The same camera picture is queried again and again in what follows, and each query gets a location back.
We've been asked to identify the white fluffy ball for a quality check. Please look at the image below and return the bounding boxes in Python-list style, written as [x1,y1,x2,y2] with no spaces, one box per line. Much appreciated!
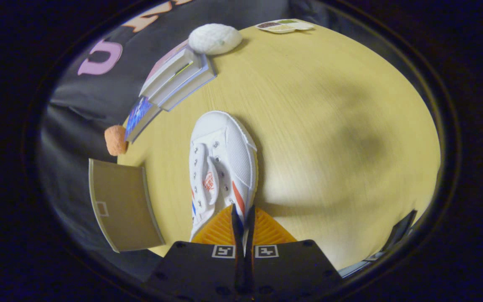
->
[188,23,243,56]

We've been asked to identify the thick lavender cover book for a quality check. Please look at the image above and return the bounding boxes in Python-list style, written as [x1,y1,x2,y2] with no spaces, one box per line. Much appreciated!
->
[157,54,218,112]

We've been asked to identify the orange fluffy ball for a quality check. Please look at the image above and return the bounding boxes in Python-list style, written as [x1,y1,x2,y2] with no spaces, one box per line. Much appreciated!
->
[104,125,129,157]

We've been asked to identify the glossy blue book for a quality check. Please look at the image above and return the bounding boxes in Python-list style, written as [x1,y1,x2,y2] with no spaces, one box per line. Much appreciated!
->
[125,96,163,144]

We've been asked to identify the pink cover book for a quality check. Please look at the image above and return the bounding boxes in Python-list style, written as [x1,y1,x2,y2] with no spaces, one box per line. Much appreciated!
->
[139,40,203,98]

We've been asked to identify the printed paper card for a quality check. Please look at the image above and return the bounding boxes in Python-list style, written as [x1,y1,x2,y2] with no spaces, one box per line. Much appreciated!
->
[255,18,316,34]

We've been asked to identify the white canvas shoe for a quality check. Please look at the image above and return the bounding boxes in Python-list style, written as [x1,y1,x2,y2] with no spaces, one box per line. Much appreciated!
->
[188,110,259,243]

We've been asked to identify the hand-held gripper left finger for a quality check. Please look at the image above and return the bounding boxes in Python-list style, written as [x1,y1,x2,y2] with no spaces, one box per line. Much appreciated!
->
[143,204,245,302]

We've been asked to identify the dark flat panel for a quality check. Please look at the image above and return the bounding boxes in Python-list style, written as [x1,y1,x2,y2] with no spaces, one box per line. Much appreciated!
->
[363,209,418,263]

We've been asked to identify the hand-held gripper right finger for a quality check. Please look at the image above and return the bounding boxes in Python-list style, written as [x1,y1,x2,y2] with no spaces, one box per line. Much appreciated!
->
[244,205,345,302]

